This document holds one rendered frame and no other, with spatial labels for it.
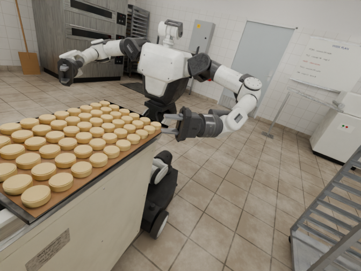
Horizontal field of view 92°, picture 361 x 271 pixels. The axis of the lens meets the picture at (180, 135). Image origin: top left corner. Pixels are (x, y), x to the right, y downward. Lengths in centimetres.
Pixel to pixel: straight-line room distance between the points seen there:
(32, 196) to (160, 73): 75
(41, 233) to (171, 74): 79
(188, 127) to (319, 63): 434
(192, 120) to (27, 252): 54
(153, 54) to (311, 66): 410
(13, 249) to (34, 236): 4
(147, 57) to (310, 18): 418
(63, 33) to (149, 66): 333
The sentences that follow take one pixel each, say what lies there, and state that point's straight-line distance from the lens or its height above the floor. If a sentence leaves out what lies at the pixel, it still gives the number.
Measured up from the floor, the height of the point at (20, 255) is 79.
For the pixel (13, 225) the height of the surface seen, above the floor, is 87.
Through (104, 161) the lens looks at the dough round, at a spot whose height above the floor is 92.
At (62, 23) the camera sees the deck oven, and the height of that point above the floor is 109.
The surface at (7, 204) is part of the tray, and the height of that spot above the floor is 90.
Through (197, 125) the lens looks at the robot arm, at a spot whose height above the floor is 104.
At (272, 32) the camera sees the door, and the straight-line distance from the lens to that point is 489.
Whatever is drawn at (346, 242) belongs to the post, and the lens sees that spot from 131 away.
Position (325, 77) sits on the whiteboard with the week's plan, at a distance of 481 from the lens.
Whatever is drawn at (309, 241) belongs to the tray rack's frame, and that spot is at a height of 15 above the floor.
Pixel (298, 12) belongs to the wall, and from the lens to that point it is 490.
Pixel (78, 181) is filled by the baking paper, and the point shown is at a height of 90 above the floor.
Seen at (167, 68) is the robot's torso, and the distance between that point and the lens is 96.
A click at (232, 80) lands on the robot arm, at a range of 90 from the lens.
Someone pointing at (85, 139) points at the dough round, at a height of 92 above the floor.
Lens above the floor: 128
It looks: 27 degrees down
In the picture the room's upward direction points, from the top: 15 degrees clockwise
